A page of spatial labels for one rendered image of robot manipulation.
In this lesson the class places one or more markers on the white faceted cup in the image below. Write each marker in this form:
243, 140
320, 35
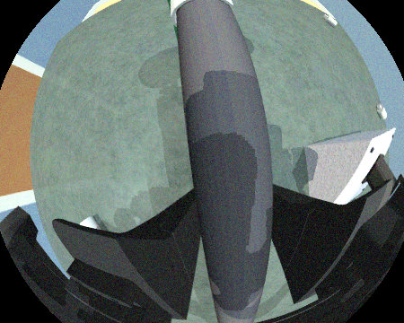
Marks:
177, 4

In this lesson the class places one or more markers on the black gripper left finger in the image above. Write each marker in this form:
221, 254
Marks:
159, 255

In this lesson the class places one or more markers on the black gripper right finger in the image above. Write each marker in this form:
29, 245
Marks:
311, 235

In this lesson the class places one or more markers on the grey metal pipe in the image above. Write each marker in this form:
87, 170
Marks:
230, 155

